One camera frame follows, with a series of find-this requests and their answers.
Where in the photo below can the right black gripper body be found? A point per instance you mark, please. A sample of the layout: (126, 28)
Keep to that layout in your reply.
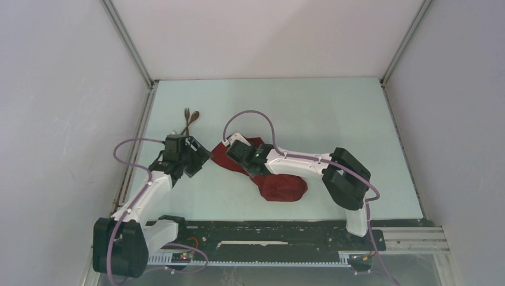
(246, 167)

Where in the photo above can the red cloth napkin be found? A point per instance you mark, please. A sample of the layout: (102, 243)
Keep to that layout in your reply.
(281, 188)

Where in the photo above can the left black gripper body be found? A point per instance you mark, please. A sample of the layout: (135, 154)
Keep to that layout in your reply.
(183, 158)

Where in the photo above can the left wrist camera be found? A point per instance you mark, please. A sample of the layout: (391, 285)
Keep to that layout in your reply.
(174, 144)

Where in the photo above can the aluminium frame post left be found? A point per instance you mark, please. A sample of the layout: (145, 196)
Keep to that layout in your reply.
(120, 27)

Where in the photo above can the aluminium frame post right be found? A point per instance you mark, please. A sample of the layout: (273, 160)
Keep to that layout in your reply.
(405, 42)

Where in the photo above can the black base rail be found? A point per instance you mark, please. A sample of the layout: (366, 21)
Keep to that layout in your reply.
(272, 239)

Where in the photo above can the brown wooden spoon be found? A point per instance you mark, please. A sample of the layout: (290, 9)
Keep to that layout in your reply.
(194, 116)

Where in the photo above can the brown wooden fork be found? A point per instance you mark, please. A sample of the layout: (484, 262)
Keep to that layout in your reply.
(187, 115)

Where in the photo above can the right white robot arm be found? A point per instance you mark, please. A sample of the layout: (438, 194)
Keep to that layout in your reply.
(341, 173)

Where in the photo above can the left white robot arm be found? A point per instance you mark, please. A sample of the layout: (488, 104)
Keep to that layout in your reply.
(123, 242)

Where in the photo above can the aluminium frame post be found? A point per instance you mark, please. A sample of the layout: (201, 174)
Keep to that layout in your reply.
(120, 27)
(405, 42)

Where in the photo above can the white cable duct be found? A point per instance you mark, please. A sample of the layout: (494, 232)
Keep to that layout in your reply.
(176, 259)

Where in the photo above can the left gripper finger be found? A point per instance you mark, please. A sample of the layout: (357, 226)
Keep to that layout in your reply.
(195, 160)
(193, 144)

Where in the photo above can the aluminium extrusion rail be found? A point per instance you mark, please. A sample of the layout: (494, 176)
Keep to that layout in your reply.
(415, 240)

